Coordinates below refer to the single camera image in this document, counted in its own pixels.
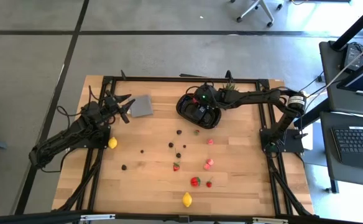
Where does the black desk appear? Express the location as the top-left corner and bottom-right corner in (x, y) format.
(319, 40), (363, 114)
(319, 111), (363, 194)

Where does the potted green succulent plant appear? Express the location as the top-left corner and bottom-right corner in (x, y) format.
(221, 82), (240, 93)

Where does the black power adapter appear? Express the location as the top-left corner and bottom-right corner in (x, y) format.
(342, 42), (363, 72)

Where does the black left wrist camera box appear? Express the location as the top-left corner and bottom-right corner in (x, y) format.
(87, 101), (103, 117)

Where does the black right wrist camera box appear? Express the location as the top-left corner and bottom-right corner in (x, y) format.
(190, 105), (213, 124)

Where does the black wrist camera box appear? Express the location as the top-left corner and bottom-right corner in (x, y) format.
(87, 101), (103, 117)
(190, 105), (213, 124)

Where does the white paper sheet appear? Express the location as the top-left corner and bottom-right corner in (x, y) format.
(301, 132), (315, 151)

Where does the silver metal bracket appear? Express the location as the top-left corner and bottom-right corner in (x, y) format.
(80, 213), (116, 222)
(251, 217), (290, 224)

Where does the black aluminium table frame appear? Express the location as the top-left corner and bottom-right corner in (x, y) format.
(51, 70), (319, 218)

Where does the black computer keyboard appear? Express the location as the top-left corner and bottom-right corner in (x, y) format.
(331, 125), (363, 170)

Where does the office chair base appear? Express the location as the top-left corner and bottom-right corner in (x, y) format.
(229, 0), (284, 28)

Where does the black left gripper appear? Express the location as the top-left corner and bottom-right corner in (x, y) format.
(103, 93), (136, 124)

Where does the black plastic tupperware container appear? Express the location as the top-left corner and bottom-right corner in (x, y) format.
(175, 91), (223, 130)

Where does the grey folded cloth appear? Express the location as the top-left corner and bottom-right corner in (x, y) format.
(127, 95), (154, 118)

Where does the black support pole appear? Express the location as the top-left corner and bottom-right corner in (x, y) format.
(330, 0), (363, 52)

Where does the black rig crossbar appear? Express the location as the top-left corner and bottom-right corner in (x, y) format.
(0, 210), (363, 224)

